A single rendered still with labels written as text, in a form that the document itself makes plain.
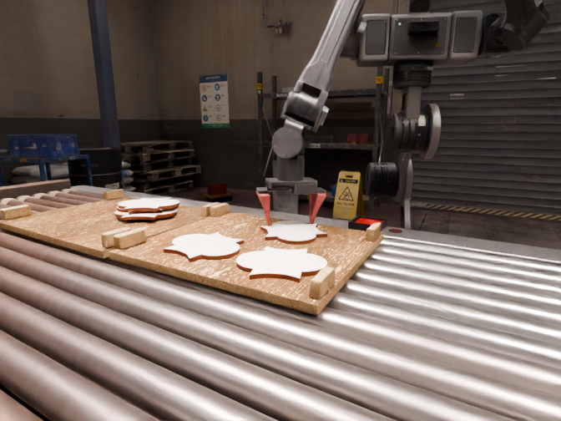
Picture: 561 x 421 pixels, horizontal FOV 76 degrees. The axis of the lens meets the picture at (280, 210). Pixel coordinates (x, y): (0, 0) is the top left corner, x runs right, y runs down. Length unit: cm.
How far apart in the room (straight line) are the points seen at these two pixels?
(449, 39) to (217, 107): 550
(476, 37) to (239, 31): 534
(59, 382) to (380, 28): 130
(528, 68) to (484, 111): 62
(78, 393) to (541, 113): 532
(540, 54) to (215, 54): 464
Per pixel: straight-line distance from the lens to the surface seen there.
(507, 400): 42
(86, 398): 40
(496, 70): 537
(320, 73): 75
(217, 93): 665
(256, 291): 51
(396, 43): 141
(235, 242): 67
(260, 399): 38
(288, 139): 66
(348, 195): 437
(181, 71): 719
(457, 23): 147
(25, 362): 48
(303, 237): 70
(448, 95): 534
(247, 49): 640
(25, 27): 629
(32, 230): 93
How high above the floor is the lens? 116
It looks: 13 degrees down
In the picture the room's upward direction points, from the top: straight up
